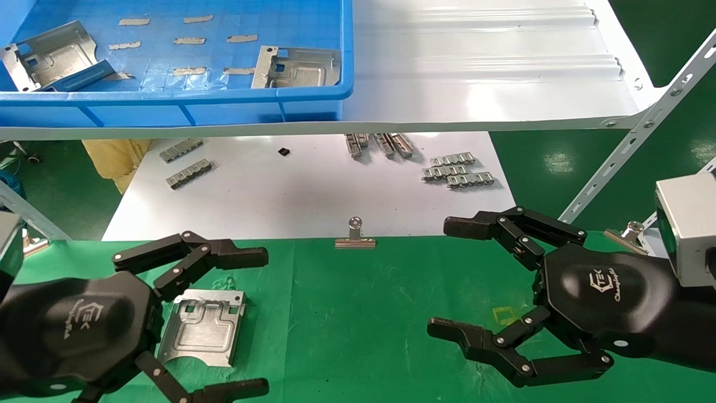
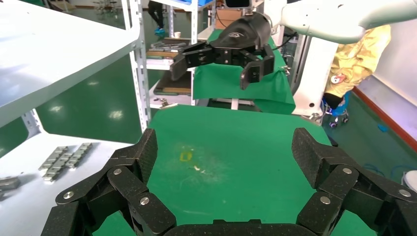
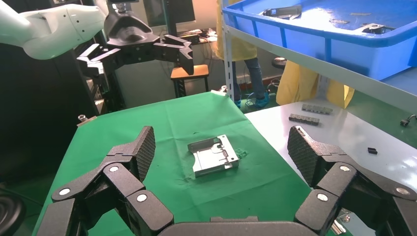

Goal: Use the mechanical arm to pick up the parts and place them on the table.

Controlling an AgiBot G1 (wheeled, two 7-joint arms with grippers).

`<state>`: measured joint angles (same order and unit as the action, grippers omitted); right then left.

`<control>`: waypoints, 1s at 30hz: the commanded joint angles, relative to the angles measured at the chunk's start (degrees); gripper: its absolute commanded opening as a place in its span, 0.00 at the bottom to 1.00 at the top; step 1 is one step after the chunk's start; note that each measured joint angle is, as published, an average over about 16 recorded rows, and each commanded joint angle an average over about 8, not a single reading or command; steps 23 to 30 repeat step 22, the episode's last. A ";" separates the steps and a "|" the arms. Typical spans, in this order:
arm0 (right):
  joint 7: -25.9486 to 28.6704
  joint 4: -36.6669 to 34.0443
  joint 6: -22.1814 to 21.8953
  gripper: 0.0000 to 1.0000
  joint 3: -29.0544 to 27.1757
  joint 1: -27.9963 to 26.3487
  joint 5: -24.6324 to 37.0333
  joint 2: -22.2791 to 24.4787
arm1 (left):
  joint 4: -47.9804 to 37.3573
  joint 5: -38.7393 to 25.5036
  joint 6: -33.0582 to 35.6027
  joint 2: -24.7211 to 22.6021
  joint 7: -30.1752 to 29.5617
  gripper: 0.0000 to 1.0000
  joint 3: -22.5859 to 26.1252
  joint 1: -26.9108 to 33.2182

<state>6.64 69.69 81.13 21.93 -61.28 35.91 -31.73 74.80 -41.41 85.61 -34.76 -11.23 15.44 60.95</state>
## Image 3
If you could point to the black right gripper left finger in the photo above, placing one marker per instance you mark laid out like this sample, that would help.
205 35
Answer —
130 202

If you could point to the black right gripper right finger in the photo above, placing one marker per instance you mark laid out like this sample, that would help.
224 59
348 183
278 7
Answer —
335 182

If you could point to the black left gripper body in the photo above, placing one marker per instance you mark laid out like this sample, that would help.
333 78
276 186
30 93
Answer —
130 34

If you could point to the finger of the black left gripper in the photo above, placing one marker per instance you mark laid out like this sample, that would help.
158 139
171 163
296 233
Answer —
101 58
176 47

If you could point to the stamped sheet metal plate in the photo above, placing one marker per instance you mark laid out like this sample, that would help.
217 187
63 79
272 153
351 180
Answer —
211 159
374 28
283 12

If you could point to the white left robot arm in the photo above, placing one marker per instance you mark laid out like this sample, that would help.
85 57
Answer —
49 29

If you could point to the stool with wooden seat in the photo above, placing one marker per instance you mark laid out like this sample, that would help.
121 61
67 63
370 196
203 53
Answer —
195 71

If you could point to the cluttered work desk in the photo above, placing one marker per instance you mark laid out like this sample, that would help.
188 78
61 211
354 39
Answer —
208 34

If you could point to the black monitor on pole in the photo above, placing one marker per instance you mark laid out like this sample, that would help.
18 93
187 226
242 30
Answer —
179 9

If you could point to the black equipment rack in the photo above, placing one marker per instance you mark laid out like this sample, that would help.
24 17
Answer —
114 94

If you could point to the small black plastic piece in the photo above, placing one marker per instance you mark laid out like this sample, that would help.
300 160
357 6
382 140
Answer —
373 151

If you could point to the person in yellow coat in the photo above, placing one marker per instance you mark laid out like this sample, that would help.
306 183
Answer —
244 49

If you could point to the small ribbed metal strip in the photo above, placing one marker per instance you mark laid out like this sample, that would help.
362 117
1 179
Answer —
317 109
304 120

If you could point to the green table cloth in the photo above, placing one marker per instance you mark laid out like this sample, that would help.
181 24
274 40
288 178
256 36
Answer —
163 123

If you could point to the black robot torso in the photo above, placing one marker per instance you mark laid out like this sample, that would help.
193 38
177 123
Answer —
39 114

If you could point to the yellow fabric cover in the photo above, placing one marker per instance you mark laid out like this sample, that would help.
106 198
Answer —
299 84

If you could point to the black round stool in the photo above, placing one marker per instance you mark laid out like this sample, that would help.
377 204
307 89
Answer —
279 62

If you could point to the black ribbed round disc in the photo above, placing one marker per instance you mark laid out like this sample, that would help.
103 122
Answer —
9 215

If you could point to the blue plastic bin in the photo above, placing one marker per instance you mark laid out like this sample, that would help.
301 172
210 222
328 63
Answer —
358 55

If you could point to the grey tape strip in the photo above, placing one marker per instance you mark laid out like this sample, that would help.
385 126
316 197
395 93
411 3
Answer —
338 21
361 14

